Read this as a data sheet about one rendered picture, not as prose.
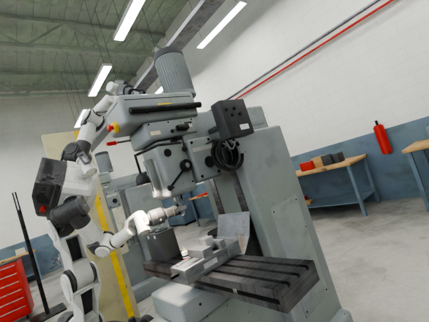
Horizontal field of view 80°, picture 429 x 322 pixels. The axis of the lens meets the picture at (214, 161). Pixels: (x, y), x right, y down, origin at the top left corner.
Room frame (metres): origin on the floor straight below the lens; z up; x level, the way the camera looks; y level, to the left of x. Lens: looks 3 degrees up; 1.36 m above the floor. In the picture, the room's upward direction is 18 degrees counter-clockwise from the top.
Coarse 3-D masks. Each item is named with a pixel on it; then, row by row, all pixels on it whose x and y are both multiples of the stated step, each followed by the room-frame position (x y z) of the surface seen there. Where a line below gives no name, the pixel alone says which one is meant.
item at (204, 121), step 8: (200, 112) 1.59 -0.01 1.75; (208, 112) 1.62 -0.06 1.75; (248, 112) 1.86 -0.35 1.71; (256, 112) 1.91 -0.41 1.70; (200, 120) 1.57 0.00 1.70; (208, 120) 1.61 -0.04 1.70; (256, 120) 1.89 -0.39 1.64; (264, 120) 1.95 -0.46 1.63; (200, 128) 1.55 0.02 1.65; (208, 128) 1.59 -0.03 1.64; (256, 128) 1.87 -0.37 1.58; (184, 136) 1.47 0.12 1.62; (192, 136) 1.50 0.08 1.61; (200, 136) 1.54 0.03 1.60; (216, 136) 1.62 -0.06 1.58
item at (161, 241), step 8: (152, 232) 1.80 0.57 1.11; (160, 232) 1.72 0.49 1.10; (168, 232) 1.74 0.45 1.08; (152, 240) 1.77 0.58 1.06; (160, 240) 1.69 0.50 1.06; (168, 240) 1.73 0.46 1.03; (176, 240) 1.76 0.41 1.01; (152, 248) 1.80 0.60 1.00; (160, 248) 1.71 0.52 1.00; (168, 248) 1.71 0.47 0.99; (176, 248) 1.75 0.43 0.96; (152, 256) 1.83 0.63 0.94; (160, 256) 1.73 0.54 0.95; (168, 256) 1.70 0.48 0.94
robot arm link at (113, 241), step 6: (108, 234) 1.45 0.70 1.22; (114, 234) 1.43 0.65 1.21; (120, 234) 1.39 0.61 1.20; (108, 240) 1.42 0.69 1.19; (114, 240) 1.40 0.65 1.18; (120, 240) 1.40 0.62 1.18; (126, 240) 1.41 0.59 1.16; (108, 246) 1.40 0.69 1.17; (114, 246) 1.41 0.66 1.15; (120, 246) 1.43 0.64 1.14
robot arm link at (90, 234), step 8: (88, 224) 1.32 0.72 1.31; (80, 232) 1.31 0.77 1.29; (88, 232) 1.33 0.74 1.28; (96, 232) 1.37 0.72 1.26; (88, 240) 1.35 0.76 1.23; (96, 240) 1.37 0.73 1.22; (88, 248) 1.37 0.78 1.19; (96, 248) 1.38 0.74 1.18; (104, 248) 1.37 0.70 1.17; (104, 256) 1.40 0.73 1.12
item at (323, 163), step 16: (416, 144) 3.60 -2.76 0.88; (320, 160) 4.72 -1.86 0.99; (336, 160) 4.50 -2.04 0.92; (352, 160) 4.14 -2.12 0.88; (352, 176) 4.07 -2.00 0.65; (368, 176) 4.51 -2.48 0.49; (416, 176) 3.46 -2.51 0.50; (368, 192) 4.49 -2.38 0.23; (16, 256) 7.19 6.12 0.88; (32, 272) 7.81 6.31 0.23
